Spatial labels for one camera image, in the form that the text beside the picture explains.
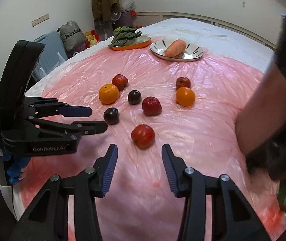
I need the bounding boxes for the grey bag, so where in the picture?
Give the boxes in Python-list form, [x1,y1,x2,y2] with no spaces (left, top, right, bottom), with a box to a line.
[58,21,87,52]

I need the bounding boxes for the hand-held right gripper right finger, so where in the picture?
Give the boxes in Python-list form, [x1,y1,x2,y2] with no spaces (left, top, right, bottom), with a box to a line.
[161,144,272,241]

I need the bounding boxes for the black steel kettle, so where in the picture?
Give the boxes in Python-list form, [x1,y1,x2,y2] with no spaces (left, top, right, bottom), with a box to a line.
[235,14,286,181]

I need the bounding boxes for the red apple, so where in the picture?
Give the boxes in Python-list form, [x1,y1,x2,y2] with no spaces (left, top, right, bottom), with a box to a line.
[142,96,162,117]
[131,124,155,149]
[176,77,191,90]
[112,74,129,91]

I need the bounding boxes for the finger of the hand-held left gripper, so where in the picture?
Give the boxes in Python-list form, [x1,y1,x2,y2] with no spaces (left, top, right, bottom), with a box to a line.
[30,117,108,136]
[34,102,93,118]

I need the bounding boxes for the red boxes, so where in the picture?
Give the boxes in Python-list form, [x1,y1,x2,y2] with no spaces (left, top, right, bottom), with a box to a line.
[84,29,101,48]

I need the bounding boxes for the leafy greens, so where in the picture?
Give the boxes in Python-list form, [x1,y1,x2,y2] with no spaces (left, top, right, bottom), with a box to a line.
[111,26,143,47]

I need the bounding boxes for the white bed cover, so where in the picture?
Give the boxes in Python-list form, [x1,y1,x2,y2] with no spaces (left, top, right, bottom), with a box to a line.
[31,17,279,92]

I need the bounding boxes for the white striped plate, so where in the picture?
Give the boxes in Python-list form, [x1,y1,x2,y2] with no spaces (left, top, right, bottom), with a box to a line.
[150,40,204,62]

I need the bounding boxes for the wall switches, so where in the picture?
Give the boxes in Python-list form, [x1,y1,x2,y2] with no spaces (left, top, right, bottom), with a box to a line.
[31,13,50,27]

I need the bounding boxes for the pink plastic sheet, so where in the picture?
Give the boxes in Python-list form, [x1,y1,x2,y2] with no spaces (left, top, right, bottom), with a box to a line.
[20,40,286,241]

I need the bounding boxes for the light blue suitcase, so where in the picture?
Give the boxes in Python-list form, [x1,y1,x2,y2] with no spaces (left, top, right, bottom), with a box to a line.
[34,30,67,74]

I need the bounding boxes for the orange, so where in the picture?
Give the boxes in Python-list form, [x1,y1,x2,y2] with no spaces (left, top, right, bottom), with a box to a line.
[98,84,120,105]
[175,87,196,107]

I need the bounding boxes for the purple bin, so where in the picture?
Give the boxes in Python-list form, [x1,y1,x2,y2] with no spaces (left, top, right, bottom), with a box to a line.
[111,10,137,29]

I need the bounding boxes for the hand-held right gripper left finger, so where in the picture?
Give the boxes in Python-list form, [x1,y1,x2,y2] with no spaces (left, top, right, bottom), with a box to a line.
[8,144,118,241]

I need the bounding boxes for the person's left hand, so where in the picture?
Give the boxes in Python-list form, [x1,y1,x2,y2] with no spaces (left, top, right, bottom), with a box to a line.
[7,156,32,185]

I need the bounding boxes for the olive jacket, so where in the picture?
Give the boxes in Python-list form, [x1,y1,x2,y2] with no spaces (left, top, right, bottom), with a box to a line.
[91,0,119,21]

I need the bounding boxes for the carrot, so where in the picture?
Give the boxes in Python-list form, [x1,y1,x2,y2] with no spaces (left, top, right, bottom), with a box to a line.
[164,39,187,57]

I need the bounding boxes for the white radiator cover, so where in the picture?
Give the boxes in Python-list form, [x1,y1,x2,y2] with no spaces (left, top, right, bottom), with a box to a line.
[135,12,277,51]

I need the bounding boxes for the dark plum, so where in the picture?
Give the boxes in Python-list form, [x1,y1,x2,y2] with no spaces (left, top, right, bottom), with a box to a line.
[127,90,142,105]
[103,107,120,125]

